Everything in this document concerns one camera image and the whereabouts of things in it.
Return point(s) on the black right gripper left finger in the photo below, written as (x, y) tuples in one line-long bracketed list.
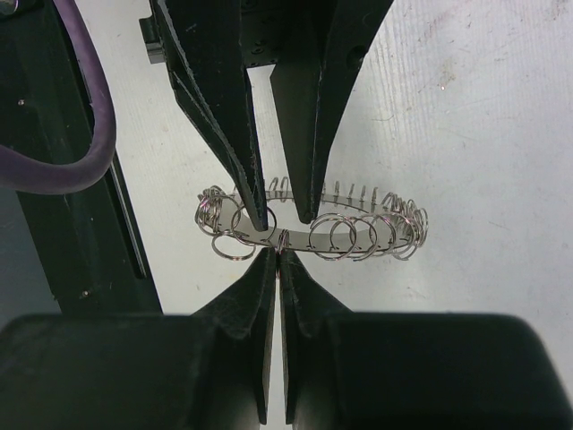
[(207, 370)]

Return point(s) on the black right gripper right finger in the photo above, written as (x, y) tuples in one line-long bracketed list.
[(374, 370)]

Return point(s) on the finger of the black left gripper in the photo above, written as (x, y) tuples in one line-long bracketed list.
[(218, 101), (310, 99)]

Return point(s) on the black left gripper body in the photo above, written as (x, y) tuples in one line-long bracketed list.
[(237, 33)]

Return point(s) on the metal key ring disc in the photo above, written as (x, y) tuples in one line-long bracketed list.
[(357, 225)]

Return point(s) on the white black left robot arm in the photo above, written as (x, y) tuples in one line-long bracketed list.
[(58, 126)]

